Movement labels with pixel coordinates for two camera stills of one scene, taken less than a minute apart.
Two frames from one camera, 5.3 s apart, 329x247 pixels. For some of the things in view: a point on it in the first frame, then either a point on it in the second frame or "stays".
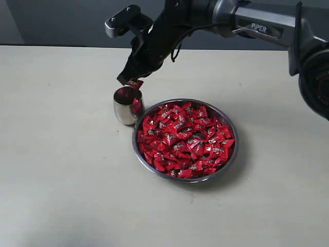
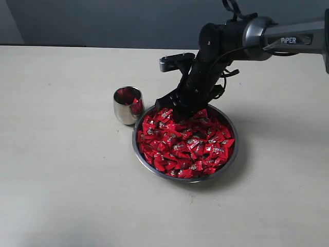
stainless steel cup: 128,105 stays
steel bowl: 229,117 stays
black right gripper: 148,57 → 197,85
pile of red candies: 184,141 stays
